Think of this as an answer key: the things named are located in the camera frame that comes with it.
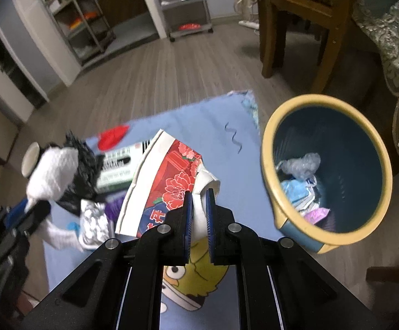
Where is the blue cartoon cloth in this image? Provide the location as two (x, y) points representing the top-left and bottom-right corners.
(43, 89), (286, 330)

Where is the metal storage rack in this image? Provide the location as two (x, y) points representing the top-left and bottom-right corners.
(41, 0), (115, 65)

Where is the wooden chair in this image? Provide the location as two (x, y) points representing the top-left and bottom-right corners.
(258, 0), (353, 94)

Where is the green white toothpaste box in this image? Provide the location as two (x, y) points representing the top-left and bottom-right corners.
(95, 140), (150, 194)

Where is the black plastic bag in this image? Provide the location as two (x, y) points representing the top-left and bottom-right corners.
(57, 130), (103, 217)

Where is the yellow rimmed blue trash bin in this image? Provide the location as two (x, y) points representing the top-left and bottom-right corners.
(261, 94), (393, 254)

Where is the purple spray bottle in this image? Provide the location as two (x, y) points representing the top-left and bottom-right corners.
(105, 192), (126, 223)

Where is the silver foil wrapper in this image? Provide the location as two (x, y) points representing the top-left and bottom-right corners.
(79, 200), (114, 250)

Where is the white power strip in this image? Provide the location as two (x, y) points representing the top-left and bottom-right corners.
(238, 20), (259, 30)

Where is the red floral paper cup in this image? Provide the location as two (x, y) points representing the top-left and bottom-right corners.
(115, 129), (220, 243)

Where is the trash pile inside bin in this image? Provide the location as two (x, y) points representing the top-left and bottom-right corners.
(276, 153), (330, 225)

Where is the grey wheeled shelf cart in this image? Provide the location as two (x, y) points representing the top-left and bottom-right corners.
(157, 0), (214, 43)

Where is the black mug white inside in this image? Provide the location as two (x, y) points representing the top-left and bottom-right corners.
(20, 142), (40, 178)

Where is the white tissue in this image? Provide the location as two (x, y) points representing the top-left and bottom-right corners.
(25, 147), (84, 252)

